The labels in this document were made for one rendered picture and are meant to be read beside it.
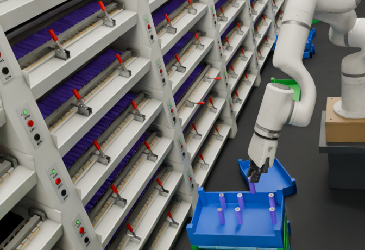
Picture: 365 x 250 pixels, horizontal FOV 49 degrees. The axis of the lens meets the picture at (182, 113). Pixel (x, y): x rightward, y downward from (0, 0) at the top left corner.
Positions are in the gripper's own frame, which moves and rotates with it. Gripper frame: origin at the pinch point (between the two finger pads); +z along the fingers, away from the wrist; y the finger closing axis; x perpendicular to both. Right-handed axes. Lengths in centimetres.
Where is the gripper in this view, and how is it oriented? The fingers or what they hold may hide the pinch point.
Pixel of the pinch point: (253, 174)
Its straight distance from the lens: 135.9
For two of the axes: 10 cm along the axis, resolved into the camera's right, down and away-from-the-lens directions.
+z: -2.0, 9.1, 3.7
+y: -2.7, -4.1, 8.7
